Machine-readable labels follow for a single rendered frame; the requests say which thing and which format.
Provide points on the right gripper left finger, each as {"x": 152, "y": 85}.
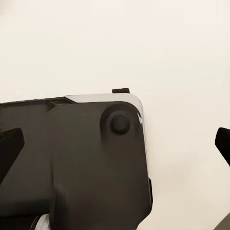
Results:
{"x": 11, "y": 144}

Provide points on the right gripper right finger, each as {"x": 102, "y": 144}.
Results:
{"x": 222, "y": 142}

